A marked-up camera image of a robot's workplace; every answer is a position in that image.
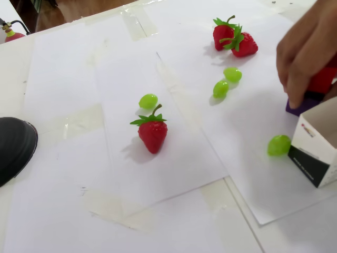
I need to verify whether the beige tape strip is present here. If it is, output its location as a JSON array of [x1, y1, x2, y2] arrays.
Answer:
[[38, 103, 104, 139], [81, 187, 155, 232], [156, 61, 205, 135], [200, 178, 239, 211], [120, 4, 161, 42]]

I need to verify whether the green plastic grape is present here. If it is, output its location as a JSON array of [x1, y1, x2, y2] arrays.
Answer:
[[138, 93, 159, 110], [223, 66, 243, 82], [212, 80, 230, 99], [267, 134, 292, 157]]

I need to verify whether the bare human hand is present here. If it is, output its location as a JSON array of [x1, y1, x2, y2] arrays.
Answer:
[[276, 0, 337, 109]]

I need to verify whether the white paper sheet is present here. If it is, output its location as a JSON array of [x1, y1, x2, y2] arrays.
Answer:
[[156, 10, 337, 226], [93, 50, 229, 217]]

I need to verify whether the black round stand base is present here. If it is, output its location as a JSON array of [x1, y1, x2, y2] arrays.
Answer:
[[0, 116, 39, 188]]

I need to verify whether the black extinguisher hose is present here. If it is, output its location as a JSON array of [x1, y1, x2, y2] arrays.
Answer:
[[9, 20, 32, 35]]

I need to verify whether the dark wooden furniture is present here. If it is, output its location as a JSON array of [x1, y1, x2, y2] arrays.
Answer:
[[10, 0, 43, 34]]

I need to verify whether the open white black carton box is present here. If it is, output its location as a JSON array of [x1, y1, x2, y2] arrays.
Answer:
[[287, 96, 337, 189]]

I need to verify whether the red wooden cube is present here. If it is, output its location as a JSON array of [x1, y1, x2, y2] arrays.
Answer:
[[306, 67, 337, 93]]

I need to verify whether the red fire extinguisher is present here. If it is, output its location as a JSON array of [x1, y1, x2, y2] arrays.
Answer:
[[0, 18, 27, 44]]

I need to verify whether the purple wooden cube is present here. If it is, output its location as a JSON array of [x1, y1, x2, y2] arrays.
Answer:
[[285, 91, 325, 117]]

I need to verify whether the red plastic strawberry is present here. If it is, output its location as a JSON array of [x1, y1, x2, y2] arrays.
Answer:
[[130, 103, 169, 154], [212, 15, 237, 52], [219, 24, 259, 58]]

